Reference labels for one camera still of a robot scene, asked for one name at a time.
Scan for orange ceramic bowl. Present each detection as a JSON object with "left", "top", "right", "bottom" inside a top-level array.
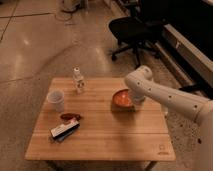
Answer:
[{"left": 112, "top": 89, "right": 133, "bottom": 107}]

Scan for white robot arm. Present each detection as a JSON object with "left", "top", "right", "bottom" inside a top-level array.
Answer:
[{"left": 124, "top": 65, "right": 213, "bottom": 171}]

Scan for clear plastic bottle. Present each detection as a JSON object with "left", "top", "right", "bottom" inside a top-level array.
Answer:
[{"left": 73, "top": 67, "right": 85, "bottom": 93}]

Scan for wooden table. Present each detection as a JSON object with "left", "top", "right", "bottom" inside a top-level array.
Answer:
[{"left": 25, "top": 78, "right": 176, "bottom": 162}]

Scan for black office chair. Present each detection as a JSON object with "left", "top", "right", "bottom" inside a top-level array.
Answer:
[{"left": 108, "top": 0, "right": 169, "bottom": 68}]

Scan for red sunglasses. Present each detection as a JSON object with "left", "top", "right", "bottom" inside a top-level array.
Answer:
[{"left": 60, "top": 113, "right": 82, "bottom": 121}]

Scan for clear plastic cup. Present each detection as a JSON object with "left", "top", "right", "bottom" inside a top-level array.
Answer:
[{"left": 47, "top": 90, "right": 64, "bottom": 112}]

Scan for white and blue box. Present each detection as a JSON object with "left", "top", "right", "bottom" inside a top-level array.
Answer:
[{"left": 50, "top": 120, "right": 80, "bottom": 142}]

